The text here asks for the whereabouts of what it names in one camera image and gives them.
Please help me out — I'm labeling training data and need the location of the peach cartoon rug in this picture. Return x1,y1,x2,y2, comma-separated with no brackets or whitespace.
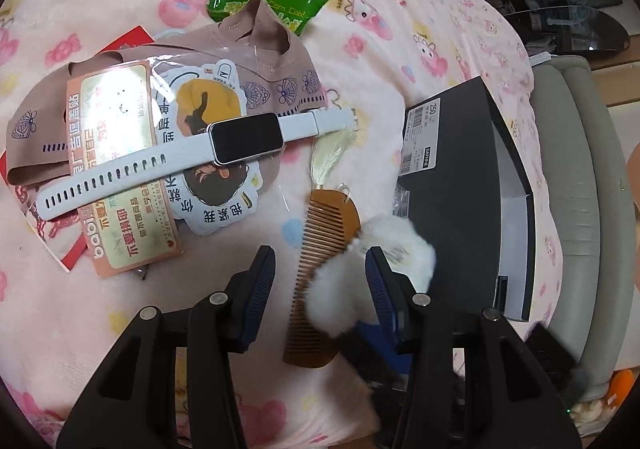
625,142,640,290

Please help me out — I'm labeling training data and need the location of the wooden comb with tassel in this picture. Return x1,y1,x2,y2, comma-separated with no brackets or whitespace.
282,122,362,370

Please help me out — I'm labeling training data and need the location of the orange object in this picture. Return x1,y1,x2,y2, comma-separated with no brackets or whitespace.
607,369,637,405

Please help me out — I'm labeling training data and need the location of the brown shell print cloth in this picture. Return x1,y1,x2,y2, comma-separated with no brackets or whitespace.
4,0,328,190

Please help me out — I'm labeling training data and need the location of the white smartwatch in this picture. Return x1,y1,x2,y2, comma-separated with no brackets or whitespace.
36,108,357,221

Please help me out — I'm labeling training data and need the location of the black shoe box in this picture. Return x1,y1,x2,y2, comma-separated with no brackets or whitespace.
395,76,543,322

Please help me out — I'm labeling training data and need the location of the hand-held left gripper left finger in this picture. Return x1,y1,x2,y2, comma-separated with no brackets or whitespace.
56,245,277,449

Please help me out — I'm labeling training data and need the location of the pink cartoon printed blanket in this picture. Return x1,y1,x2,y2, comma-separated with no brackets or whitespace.
0,0,556,449

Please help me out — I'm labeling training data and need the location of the cartoon figure sticker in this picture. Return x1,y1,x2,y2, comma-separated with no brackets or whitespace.
152,60,266,237

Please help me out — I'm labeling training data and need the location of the white fluffy pom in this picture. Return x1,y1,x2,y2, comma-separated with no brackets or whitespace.
305,214,437,336

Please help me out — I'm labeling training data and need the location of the clear plastic wrap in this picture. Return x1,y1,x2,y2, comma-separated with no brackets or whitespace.
394,185,412,221

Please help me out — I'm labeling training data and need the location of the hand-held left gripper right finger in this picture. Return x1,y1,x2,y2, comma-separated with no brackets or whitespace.
365,246,583,449

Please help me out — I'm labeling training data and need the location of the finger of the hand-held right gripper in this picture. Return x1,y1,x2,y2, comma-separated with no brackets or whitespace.
345,320,412,446

